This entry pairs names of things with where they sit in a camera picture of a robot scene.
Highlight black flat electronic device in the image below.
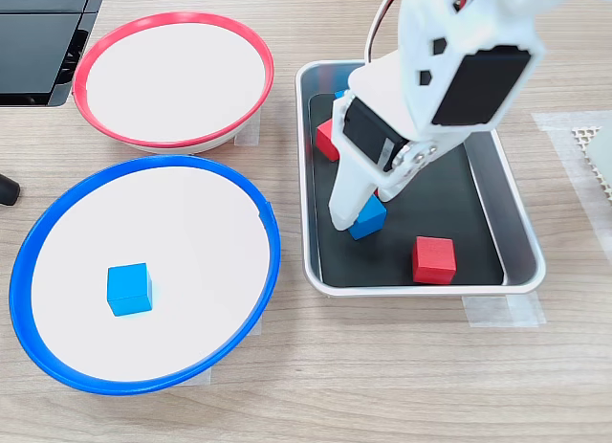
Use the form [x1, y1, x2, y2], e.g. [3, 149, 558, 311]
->
[0, 0, 109, 108]

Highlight white mesh anti-slip mat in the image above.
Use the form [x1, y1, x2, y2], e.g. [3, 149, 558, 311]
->
[571, 125, 612, 200]

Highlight red rimmed white dish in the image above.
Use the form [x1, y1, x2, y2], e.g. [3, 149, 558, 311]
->
[72, 11, 276, 155]

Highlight black tray liner mat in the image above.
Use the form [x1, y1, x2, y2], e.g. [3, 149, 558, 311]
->
[308, 92, 507, 289]

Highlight blue rimmed white dish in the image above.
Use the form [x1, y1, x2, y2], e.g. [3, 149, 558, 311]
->
[8, 154, 282, 397]

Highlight white servo cable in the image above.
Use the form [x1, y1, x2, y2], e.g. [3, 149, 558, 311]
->
[363, 0, 407, 64]

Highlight silver metal tray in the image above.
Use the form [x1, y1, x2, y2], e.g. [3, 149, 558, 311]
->
[295, 58, 547, 299]

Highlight black rounded object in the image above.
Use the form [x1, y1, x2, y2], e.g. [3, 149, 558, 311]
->
[0, 173, 22, 207]

